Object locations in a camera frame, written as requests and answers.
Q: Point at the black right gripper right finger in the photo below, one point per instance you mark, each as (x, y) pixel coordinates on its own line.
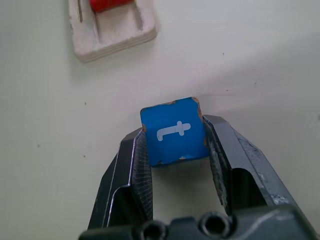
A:
(240, 165)

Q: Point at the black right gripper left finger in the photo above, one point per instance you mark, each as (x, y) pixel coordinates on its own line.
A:
(117, 180)

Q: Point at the blue letter tile t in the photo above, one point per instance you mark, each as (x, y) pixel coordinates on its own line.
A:
(175, 132)

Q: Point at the red letter tile o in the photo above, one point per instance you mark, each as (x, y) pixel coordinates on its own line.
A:
(110, 5)

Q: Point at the wooden letter tray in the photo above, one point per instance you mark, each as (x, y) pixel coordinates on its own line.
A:
(117, 32)

